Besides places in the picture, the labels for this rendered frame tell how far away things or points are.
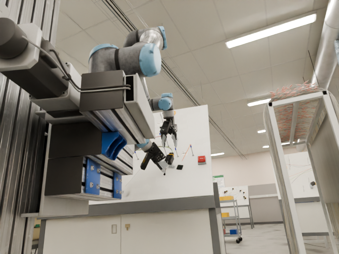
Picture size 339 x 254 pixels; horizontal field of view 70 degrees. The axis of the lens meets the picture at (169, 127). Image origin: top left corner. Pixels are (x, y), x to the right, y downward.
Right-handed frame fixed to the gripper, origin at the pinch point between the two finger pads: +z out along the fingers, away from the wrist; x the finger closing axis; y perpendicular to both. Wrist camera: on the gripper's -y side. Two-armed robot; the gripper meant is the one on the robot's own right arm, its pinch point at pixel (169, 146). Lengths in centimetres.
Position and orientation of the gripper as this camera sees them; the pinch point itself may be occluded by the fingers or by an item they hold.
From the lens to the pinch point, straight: 162.4
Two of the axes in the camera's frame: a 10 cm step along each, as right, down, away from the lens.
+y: 4.0, -2.1, 8.9
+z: 0.8, 9.8, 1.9
